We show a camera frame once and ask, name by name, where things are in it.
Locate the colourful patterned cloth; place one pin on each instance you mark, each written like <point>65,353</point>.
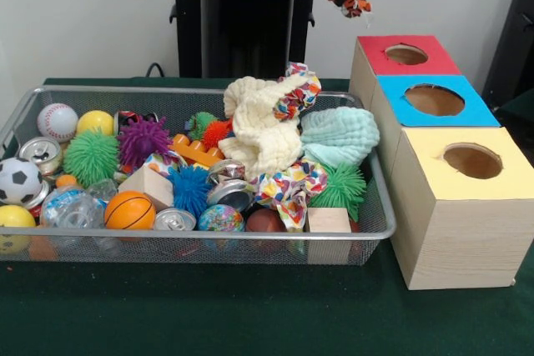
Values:
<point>292,187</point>
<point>298,93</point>

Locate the mint green waffle cloth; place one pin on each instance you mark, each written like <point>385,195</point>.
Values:
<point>342,135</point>

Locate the cream waffle cloth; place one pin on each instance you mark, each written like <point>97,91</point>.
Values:
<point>263,135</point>

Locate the green spiky ball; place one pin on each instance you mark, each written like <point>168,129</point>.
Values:
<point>348,183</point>
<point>91,158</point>

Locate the wooden three-hole box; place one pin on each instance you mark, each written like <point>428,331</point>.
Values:
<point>459,239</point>

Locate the black stand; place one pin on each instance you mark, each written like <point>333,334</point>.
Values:
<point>513,39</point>

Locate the dark green tablecloth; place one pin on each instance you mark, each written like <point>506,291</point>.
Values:
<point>250,314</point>
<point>519,106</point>

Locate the purple spiky ball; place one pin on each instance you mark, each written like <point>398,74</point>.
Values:
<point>144,141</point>

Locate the globe print ball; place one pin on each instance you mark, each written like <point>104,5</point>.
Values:
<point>221,218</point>

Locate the orange basketball toy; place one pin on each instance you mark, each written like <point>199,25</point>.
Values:
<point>130,210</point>

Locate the black and white soccer ball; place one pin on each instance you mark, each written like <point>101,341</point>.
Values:
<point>18,181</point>

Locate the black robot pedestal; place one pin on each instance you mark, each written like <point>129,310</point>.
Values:
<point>187,18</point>

